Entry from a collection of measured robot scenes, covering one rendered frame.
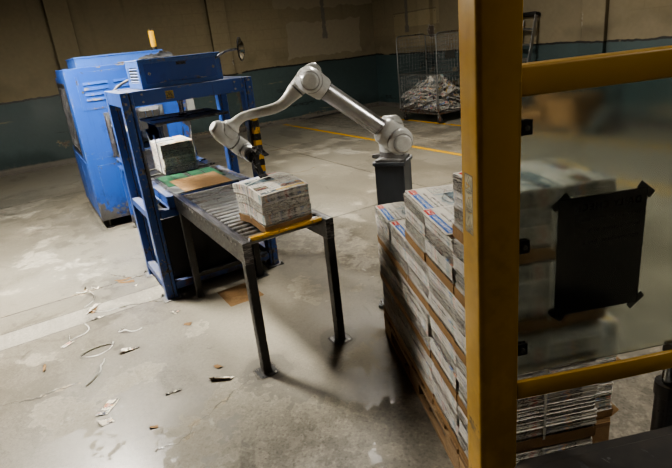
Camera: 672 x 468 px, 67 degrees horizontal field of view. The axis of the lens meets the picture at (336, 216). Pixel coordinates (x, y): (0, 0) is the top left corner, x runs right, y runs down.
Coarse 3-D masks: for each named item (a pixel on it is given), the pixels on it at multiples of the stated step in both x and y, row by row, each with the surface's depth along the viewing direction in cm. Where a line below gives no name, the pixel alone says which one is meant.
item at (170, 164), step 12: (168, 144) 431; (180, 144) 437; (192, 144) 442; (156, 156) 452; (168, 156) 434; (180, 156) 440; (192, 156) 445; (156, 168) 464; (168, 168) 436; (180, 168) 442; (192, 168) 447
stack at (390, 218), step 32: (384, 224) 272; (384, 256) 285; (416, 256) 222; (384, 288) 302; (416, 320) 238; (448, 320) 191; (416, 352) 245; (448, 352) 197; (416, 384) 256; (448, 416) 210; (448, 448) 216
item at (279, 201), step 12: (276, 180) 280; (288, 180) 279; (300, 180) 278; (252, 192) 269; (264, 192) 265; (276, 192) 265; (288, 192) 269; (300, 192) 273; (252, 204) 274; (264, 204) 263; (276, 204) 267; (288, 204) 271; (300, 204) 275; (264, 216) 265; (276, 216) 269; (288, 216) 273; (300, 216) 278
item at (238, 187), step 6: (270, 174) 297; (246, 180) 292; (252, 180) 287; (258, 180) 284; (234, 186) 290; (240, 186) 282; (240, 192) 284; (240, 198) 289; (240, 204) 292; (246, 204) 284; (240, 210) 295; (246, 210) 287
